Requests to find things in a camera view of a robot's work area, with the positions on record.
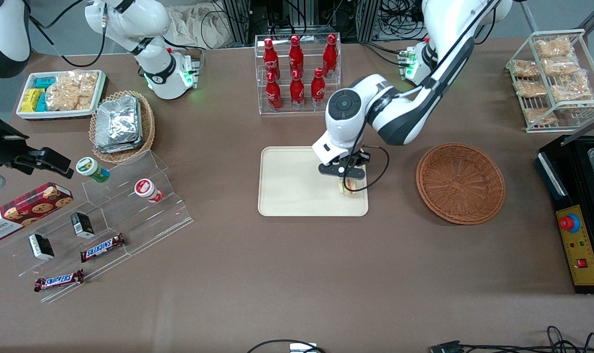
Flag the clear acrylic stepped stand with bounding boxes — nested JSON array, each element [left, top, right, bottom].
[[0, 149, 195, 304]]

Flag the red cola bottle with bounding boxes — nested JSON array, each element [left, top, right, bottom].
[[289, 35, 305, 79], [263, 38, 281, 82], [310, 67, 326, 108], [322, 34, 339, 78], [290, 70, 306, 110], [266, 72, 283, 111]]

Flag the clear bag of fried snacks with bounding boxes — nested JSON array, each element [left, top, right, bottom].
[[511, 59, 541, 78], [542, 57, 580, 77], [534, 36, 574, 59], [522, 107, 558, 126], [513, 79, 548, 98], [550, 73, 594, 103]]

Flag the aluminium frame post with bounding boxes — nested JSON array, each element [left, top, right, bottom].
[[355, 0, 382, 43], [221, 0, 251, 46]]

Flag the red snack cup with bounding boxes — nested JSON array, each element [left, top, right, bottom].
[[134, 178, 164, 204]]

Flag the red tartan cookie box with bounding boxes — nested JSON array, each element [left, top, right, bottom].
[[0, 181, 74, 242]]

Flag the oval light wicker basket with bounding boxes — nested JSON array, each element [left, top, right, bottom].
[[89, 90, 156, 164]]

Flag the clear bag of crackers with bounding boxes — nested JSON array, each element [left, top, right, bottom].
[[46, 71, 99, 111]]

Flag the clear acrylic bottle rack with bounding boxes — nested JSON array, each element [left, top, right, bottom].
[[254, 33, 342, 115]]

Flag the green snack cup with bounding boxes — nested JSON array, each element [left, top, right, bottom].
[[75, 156, 110, 184]]

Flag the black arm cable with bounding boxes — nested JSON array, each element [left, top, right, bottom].
[[348, 0, 503, 193], [28, 0, 107, 68]]

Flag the round brown wicker basket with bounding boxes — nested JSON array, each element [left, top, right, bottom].
[[415, 142, 506, 226]]

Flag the beige cloth bag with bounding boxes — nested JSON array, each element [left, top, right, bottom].
[[167, 4, 235, 50]]

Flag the small black box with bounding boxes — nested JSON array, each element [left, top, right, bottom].
[[28, 233, 55, 261], [70, 211, 96, 240]]

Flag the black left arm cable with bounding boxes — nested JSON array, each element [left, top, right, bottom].
[[348, 0, 503, 193]]

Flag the black tangled background cables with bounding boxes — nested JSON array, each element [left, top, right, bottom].
[[379, 0, 431, 42]]

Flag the black cable with white plug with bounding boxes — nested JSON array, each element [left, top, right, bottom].
[[245, 338, 328, 353]]

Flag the black cable bundle with connector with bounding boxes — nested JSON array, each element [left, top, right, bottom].
[[429, 326, 594, 353]]

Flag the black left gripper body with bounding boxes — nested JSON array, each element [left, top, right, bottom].
[[319, 151, 371, 179]]

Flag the white wire rack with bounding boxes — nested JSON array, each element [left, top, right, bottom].
[[505, 28, 594, 134]]

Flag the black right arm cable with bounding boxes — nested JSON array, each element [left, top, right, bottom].
[[28, 0, 107, 68]]

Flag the silver foil wrapped pack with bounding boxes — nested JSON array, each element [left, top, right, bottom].
[[94, 95, 144, 154]]

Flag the brown Snickers bar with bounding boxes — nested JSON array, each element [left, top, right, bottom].
[[34, 268, 85, 293], [79, 233, 127, 263]]

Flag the red emergency stop button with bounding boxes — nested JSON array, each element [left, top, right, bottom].
[[559, 214, 581, 234]]

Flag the beige plastic tray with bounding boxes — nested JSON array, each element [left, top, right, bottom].
[[257, 146, 370, 218]]

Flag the yellow snack pack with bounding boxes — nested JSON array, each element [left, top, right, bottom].
[[21, 88, 44, 113]]

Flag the white rectangular snack tray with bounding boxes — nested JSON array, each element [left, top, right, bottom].
[[16, 70, 108, 121]]

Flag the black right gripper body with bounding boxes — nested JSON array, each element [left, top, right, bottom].
[[0, 106, 30, 168]]

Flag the black control box yellow panel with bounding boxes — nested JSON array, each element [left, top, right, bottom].
[[536, 134, 594, 295]]

